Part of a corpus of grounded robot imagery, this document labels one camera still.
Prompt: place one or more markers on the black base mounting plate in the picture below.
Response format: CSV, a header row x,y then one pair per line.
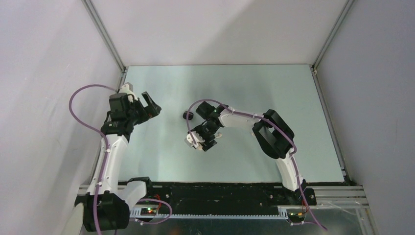
x,y
228,198

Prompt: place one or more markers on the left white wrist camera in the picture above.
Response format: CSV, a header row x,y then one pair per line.
x,y
128,89

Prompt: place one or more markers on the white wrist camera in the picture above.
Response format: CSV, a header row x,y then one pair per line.
x,y
194,140
128,89

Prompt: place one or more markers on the aluminium frame rail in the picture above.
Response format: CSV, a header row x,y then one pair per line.
x,y
341,197

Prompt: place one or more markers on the controller circuit board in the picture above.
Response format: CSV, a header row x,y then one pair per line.
x,y
149,212
296,217

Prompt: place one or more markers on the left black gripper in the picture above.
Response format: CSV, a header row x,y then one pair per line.
x,y
152,109

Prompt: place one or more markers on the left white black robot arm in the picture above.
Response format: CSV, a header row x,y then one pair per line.
x,y
105,206

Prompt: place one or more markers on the grey slotted cable duct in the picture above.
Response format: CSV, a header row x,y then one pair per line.
x,y
138,213

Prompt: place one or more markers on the right controller circuit board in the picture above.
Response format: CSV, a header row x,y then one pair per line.
x,y
296,217

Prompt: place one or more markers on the black earbud charging case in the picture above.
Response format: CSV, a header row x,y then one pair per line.
x,y
188,115

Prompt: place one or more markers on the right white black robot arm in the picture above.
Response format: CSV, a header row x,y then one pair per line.
x,y
275,137

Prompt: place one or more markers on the left controller circuit board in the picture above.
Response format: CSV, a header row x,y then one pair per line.
x,y
149,212

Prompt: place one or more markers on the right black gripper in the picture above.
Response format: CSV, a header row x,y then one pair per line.
x,y
206,145

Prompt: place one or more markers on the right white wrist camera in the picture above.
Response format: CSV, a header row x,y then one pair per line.
x,y
194,140

